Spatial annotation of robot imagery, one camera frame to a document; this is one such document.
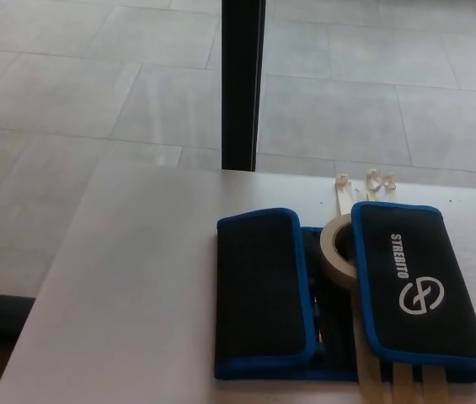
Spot beige masking tape roll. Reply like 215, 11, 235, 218
318, 213, 364, 292

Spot black blue-trimmed folding toolkit case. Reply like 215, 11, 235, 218
214, 200, 476, 382

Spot long beige masking tape strip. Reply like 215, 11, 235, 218
333, 171, 384, 404

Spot black vertical door frame post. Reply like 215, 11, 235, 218
220, 0, 268, 173

